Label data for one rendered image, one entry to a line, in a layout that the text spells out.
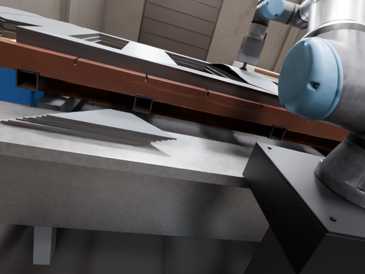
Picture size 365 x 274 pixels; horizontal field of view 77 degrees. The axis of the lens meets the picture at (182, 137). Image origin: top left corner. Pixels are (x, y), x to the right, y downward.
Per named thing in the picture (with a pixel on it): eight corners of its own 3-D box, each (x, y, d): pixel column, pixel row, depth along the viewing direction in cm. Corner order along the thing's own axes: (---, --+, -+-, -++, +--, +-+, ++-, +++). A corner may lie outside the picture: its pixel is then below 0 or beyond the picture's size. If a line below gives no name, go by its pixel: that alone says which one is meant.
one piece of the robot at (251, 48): (262, 33, 107) (249, 68, 113) (244, 27, 106) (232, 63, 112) (270, 33, 98) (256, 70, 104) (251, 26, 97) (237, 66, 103)
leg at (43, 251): (39, 250, 95) (45, 96, 70) (55, 251, 97) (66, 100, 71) (32, 264, 90) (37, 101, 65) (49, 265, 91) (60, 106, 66)
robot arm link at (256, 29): (248, 23, 103) (265, 29, 104) (244, 34, 105) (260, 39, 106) (253, 22, 96) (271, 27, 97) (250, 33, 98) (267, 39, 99)
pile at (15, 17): (17, 19, 138) (17, 8, 136) (86, 38, 148) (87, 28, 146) (-115, 8, 67) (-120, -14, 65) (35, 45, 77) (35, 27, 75)
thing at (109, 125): (20, 105, 59) (20, 90, 57) (168, 132, 68) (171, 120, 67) (-8, 123, 48) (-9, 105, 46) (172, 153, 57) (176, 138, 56)
